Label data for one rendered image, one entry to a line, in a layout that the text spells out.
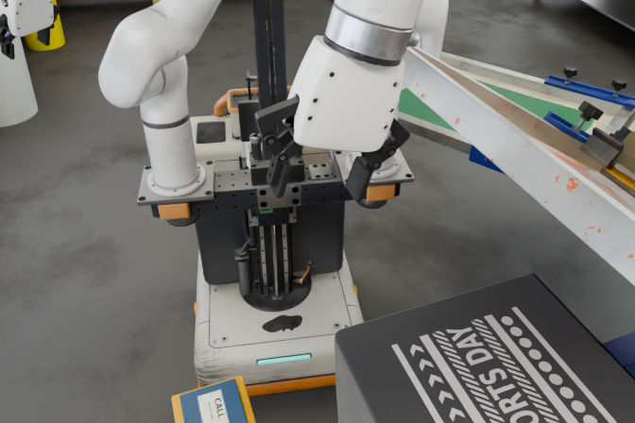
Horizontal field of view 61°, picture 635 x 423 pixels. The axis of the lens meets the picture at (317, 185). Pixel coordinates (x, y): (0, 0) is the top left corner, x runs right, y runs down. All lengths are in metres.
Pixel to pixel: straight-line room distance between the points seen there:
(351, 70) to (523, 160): 0.18
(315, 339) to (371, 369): 0.91
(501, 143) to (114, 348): 2.07
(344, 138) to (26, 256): 2.60
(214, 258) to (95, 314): 0.74
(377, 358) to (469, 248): 1.77
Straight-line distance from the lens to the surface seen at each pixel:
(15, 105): 4.22
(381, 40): 0.48
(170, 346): 2.39
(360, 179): 0.58
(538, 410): 1.10
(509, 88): 2.14
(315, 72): 0.49
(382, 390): 1.05
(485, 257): 2.79
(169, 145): 1.13
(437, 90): 0.65
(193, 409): 1.03
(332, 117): 0.51
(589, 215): 0.50
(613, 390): 1.18
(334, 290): 2.13
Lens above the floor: 1.82
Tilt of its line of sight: 36 degrees down
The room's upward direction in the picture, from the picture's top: straight up
